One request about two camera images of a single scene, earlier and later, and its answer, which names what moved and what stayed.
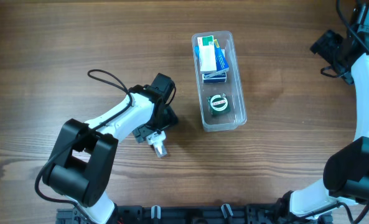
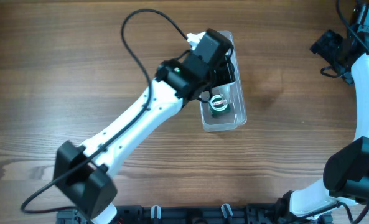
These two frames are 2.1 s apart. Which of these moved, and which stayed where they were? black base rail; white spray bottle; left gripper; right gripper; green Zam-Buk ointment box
Moved: left gripper; white spray bottle
Stayed: green Zam-Buk ointment box; right gripper; black base rail
